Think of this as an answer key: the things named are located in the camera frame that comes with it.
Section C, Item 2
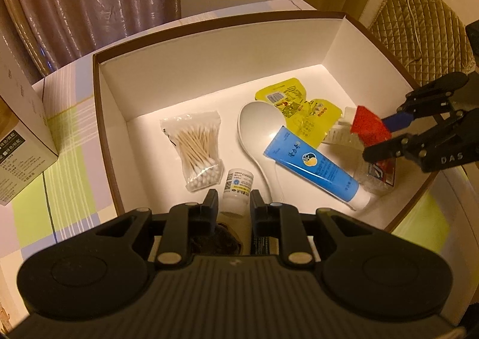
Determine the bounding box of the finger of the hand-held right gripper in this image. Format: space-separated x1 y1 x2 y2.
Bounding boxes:
382 72 469 134
363 110 473 164

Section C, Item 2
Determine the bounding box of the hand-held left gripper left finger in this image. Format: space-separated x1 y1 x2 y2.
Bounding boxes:
86 189 219 269

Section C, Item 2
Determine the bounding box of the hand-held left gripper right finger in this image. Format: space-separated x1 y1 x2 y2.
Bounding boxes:
250 190 390 268

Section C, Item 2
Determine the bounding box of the small white bottle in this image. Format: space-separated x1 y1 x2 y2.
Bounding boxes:
222 169 255 217

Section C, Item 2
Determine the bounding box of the clear box with blue label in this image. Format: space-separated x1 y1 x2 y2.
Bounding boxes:
354 157 397 195

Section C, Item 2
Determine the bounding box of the dark brown hair scrunchie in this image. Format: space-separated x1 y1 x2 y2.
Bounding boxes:
191 221 244 254

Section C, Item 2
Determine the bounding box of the small black packet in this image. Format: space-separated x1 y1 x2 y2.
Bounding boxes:
251 236 281 255

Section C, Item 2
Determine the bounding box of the white hair claw clip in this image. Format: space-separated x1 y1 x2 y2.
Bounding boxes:
324 107 369 149

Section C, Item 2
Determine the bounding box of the bag of cotton swabs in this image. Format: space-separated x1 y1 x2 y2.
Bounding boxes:
160 111 224 193

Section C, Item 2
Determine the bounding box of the blue tube with white cap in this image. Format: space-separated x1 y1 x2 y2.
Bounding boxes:
263 125 373 210

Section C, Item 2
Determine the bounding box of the yellow snack packet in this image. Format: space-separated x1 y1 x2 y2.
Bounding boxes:
282 99 342 149
255 78 308 109

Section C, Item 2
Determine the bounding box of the white plastic spoon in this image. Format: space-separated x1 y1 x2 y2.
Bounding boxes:
237 101 290 205

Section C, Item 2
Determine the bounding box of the brown cardboard box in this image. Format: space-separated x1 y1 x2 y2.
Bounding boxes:
92 10 442 235

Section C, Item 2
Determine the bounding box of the chair with quilted cover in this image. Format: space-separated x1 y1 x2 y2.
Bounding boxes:
369 0 479 87

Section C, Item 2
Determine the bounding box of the white product box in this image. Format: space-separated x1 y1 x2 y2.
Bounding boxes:
0 51 60 207

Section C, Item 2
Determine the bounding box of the white charger cable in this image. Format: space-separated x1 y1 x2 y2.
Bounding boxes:
408 0 431 59

